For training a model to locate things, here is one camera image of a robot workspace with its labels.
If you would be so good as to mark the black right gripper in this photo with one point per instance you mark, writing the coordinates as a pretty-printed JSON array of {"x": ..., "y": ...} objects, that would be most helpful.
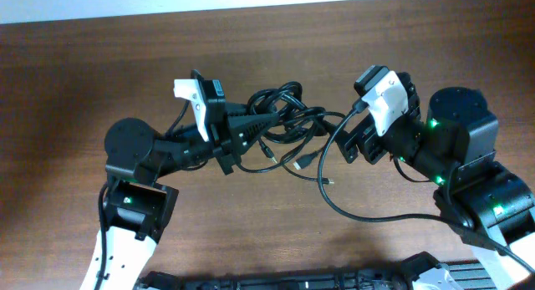
[{"x": 367, "y": 141}]

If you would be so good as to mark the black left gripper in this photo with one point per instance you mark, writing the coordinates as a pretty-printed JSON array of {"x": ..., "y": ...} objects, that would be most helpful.
[{"x": 223, "y": 141}]

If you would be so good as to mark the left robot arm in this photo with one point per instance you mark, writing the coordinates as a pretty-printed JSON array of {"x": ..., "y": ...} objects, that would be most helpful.
[{"x": 134, "y": 208}]

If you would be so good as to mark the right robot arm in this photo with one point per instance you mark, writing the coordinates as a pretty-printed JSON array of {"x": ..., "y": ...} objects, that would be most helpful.
[{"x": 453, "y": 147}]

